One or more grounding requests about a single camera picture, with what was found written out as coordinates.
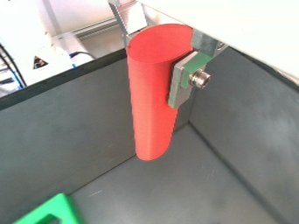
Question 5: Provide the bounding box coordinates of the aluminium frame rail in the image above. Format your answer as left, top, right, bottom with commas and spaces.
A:
73, 17, 118, 39

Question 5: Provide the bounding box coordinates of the red oval cylinder peg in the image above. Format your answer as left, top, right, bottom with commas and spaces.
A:
126, 24, 193, 161

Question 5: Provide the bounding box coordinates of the green shape sorting board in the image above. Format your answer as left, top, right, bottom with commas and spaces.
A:
14, 193, 83, 224

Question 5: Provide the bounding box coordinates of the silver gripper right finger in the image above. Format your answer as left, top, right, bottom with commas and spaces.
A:
169, 29, 229, 109

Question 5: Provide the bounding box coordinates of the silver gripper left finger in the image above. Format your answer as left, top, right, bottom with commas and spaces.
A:
107, 0, 147, 46

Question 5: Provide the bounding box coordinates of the white machine with warning label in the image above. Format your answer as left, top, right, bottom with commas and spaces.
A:
0, 0, 97, 98

